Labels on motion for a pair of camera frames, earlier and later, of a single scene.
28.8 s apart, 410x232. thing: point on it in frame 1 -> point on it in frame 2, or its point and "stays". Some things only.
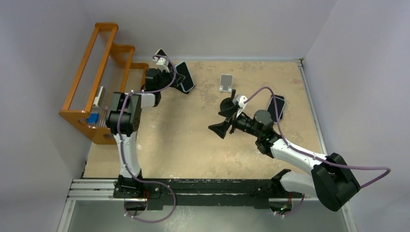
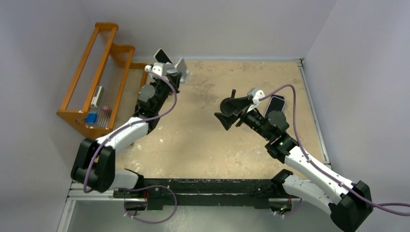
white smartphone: (160, 51) stays
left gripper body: (165, 79) -> (169, 79)
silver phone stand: (226, 83) -> (181, 67)
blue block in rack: (93, 119) stays
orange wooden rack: (108, 69) stays
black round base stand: (227, 103) stays
